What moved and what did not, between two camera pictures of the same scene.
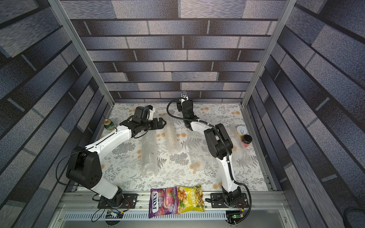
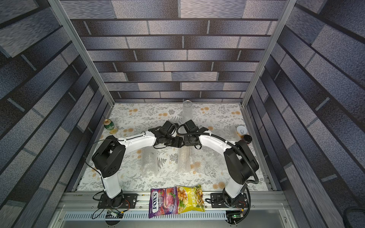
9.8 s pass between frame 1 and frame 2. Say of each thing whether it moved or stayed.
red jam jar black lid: stayed
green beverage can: stayed
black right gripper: moved
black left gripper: moved
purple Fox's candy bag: stayed
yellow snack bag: stayed
